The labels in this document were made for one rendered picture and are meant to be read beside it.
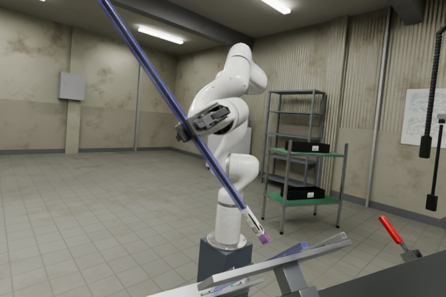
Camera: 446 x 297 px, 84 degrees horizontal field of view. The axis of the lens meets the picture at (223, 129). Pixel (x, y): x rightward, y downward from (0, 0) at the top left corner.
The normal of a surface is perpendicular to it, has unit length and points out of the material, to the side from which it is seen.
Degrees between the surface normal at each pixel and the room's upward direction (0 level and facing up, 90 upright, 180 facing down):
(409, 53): 90
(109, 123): 90
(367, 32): 90
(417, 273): 90
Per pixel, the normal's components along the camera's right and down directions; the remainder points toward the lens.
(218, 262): -0.73, -0.03
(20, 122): 0.68, 0.09
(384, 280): -0.93, -0.06
